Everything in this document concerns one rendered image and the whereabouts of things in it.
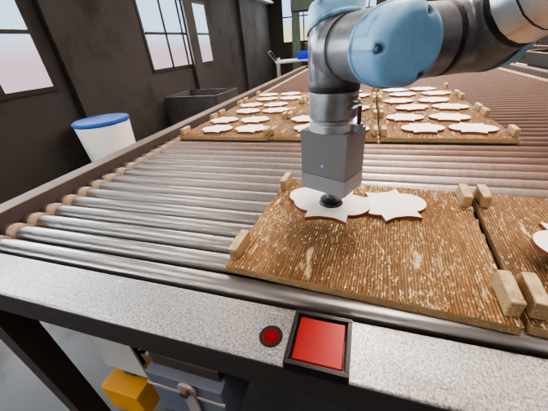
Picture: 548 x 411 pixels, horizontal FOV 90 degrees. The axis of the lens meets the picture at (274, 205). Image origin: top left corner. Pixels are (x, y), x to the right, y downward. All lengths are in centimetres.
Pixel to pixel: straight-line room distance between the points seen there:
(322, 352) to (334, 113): 32
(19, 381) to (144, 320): 147
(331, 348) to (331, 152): 27
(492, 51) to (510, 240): 33
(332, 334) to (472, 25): 38
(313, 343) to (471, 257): 29
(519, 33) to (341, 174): 24
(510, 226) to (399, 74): 41
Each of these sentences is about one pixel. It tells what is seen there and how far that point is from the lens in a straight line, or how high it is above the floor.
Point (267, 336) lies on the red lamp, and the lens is 40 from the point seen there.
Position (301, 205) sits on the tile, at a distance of 51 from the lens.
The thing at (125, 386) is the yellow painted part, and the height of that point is 70.
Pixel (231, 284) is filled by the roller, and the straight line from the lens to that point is 47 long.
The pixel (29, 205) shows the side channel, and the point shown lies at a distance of 98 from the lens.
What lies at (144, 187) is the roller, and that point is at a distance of 90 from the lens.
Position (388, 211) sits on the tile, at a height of 94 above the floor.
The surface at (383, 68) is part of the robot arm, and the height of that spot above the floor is 122.
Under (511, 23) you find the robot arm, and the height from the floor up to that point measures 125.
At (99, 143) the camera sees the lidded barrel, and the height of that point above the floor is 50.
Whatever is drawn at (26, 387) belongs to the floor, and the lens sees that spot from 187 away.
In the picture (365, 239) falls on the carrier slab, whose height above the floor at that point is 94.
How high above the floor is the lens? 125
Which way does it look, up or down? 31 degrees down
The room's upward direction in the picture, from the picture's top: 5 degrees counter-clockwise
